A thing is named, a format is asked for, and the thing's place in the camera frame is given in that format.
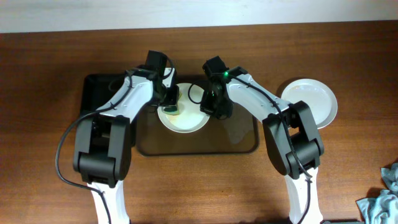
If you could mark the pale blue plate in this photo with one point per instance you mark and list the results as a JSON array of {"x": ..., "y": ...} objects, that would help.
[{"x": 320, "y": 98}]

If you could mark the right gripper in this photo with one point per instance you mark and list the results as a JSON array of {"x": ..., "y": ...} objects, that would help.
[{"x": 212, "y": 106}]

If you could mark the brown serving tray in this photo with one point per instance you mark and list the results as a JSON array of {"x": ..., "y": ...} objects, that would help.
[{"x": 235, "y": 135}]

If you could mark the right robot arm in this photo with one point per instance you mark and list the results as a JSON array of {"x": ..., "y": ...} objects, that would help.
[{"x": 293, "y": 143}]

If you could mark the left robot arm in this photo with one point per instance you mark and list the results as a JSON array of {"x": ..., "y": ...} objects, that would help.
[{"x": 103, "y": 163}]

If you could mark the black plastic tray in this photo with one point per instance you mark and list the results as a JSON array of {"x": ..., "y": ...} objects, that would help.
[{"x": 98, "y": 89}]

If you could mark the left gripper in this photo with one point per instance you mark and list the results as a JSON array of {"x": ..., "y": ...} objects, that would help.
[{"x": 171, "y": 99}]

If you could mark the white plate back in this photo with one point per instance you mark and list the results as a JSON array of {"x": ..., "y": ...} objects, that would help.
[{"x": 189, "y": 119}]

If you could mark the blue grey cloth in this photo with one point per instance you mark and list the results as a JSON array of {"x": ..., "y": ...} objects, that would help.
[{"x": 382, "y": 209}]

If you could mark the green yellow sponge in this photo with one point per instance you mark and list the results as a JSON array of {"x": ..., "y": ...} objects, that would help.
[{"x": 173, "y": 109}]

